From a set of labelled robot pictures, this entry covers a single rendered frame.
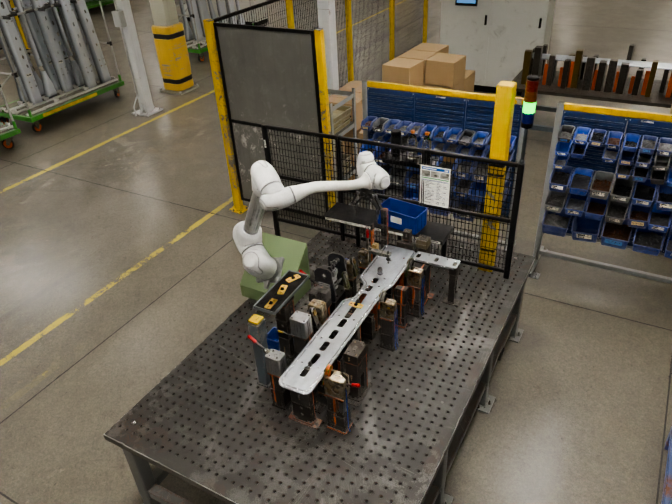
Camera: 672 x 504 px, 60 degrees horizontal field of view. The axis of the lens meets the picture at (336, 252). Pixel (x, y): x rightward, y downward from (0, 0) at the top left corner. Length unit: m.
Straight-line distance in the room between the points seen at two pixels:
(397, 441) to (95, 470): 2.03
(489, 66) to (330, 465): 7.80
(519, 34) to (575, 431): 6.68
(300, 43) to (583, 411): 3.62
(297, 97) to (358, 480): 3.58
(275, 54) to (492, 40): 4.94
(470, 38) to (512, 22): 0.67
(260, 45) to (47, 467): 3.73
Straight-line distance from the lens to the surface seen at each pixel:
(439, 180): 3.90
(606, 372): 4.64
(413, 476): 2.93
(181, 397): 3.40
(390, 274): 3.57
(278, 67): 5.47
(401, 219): 3.90
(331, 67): 7.57
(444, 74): 7.69
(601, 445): 4.16
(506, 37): 9.65
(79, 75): 10.90
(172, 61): 10.64
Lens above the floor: 3.08
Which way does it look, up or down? 33 degrees down
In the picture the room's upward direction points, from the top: 4 degrees counter-clockwise
